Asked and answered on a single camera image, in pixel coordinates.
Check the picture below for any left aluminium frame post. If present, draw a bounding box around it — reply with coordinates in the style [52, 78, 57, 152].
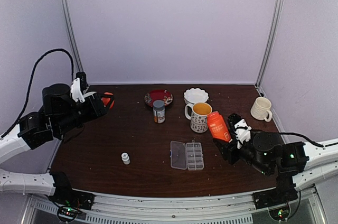
[60, 0, 84, 72]

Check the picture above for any patterned mug yellow inside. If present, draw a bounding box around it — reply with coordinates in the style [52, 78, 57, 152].
[184, 102, 212, 133]

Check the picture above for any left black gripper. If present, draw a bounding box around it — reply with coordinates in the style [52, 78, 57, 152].
[54, 91, 114, 136]

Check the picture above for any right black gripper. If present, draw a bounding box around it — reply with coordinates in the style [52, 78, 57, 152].
[214, 129, 271, 176]

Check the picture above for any grey lid pill bottle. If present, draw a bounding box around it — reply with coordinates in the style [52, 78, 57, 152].
[153, 100, 165, 124]

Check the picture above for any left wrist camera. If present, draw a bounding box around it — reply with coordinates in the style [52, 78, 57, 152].
[70, 72, 88, 103]

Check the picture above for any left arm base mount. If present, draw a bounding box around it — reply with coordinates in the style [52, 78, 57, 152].
[48, 190, 95, 210]

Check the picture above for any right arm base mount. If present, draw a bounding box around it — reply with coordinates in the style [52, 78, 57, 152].
[252, 189, 298, 209]

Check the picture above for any clear plastic pill organizer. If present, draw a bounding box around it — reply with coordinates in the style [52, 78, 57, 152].
[170, 141, 204, 171]

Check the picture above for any orange pill bottle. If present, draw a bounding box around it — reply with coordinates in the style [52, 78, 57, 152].
[207, 111, 232, 143]

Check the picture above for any red patterned plate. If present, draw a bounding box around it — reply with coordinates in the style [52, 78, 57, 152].
[144, 89, 173, 107]

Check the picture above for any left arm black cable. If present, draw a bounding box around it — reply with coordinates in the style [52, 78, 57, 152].
[0, 48, 75, 140]

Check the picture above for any orange bottle cap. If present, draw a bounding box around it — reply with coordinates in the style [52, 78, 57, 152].
[101, 92, 115, 109]

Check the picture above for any front aluminium rail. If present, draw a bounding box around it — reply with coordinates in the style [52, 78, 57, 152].
[21, 179, 328, 224]

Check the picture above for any white scalloped bowl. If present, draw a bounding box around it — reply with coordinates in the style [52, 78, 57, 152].
[183, 88, 209, 104]

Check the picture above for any aluminium frame post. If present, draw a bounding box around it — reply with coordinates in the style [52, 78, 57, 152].
[60, 0, 84, 72]
[255, 0, 285, 89]

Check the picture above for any small white bottle left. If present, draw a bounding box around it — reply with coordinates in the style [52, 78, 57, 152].
[121, 152, 130, 165]

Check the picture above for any cream ribbed mug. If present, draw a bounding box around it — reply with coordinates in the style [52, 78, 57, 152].
[250, 97, 273, 122]

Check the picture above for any small white bowl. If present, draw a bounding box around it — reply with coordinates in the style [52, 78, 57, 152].
[83, 91, 96, 98]

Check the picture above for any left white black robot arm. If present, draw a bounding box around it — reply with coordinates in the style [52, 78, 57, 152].
[1, 83, 115, 205]

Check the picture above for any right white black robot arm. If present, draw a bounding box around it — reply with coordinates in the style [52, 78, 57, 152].
[213, 131, 337, 204]

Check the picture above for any right aluminium frame post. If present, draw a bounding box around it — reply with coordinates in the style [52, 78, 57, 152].
[255, 0, 285, 89]

